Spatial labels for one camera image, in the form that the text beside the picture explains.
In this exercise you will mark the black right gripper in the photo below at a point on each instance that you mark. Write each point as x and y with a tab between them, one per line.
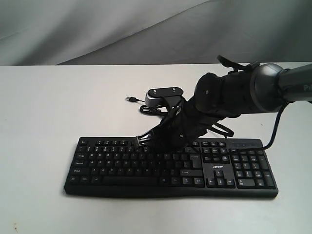
174	133

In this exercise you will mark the black acer keyboard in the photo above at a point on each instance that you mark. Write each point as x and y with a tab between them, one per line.
114	167

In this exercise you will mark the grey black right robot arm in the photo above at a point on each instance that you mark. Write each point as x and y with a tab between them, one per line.
250	89

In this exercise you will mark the grey backdrop cloth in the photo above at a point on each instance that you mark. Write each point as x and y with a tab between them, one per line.
117	32

